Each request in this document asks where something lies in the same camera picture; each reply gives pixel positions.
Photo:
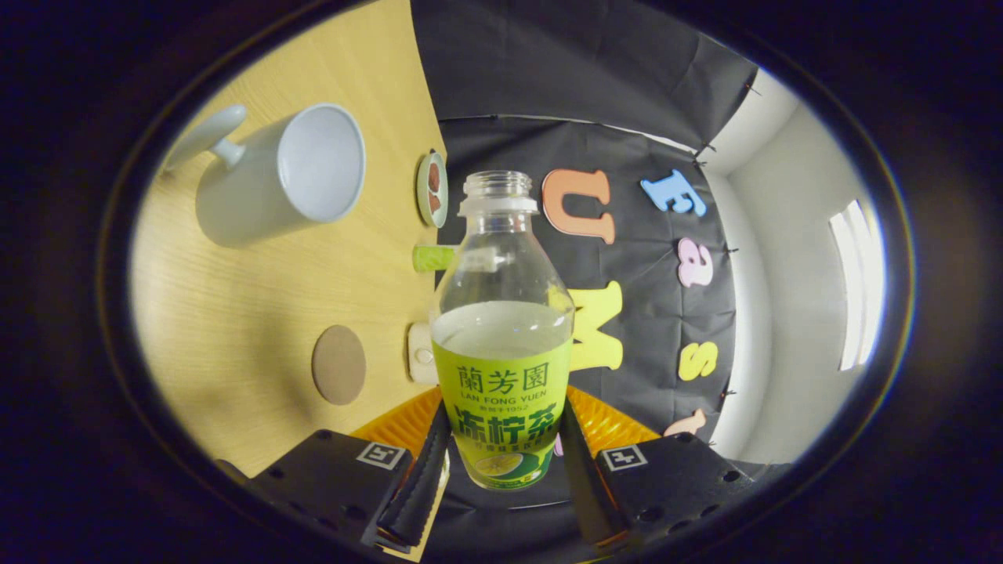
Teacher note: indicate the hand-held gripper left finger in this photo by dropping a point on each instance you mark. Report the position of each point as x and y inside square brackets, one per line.
[423, 486]

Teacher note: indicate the brown meat piece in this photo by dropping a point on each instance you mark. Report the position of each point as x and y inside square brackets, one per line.
[435, 204]
[434, 177]

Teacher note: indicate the white toaster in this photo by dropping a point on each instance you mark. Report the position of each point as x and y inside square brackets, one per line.
[419, 368]

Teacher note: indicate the slim green drink bottle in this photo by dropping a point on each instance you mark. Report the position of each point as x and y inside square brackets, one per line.
[429, 258]

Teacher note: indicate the pale green plate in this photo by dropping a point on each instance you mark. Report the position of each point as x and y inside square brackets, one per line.
[423, 188]

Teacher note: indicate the ceiling light panel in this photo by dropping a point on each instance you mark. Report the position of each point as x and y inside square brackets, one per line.
[858, 282]

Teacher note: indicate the round brown coaster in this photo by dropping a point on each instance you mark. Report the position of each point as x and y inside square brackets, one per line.
[338, 365]

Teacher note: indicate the white cup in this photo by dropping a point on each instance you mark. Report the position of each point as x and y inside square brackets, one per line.
[251, 196]

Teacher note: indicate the wooden table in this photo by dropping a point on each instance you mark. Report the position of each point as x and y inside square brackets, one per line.
[235, 313]

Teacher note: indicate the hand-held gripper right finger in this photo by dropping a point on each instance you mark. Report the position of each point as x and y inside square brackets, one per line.
[584, 493]

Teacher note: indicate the juice bottle with green label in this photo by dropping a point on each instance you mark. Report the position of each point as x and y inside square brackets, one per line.
[501, 376]

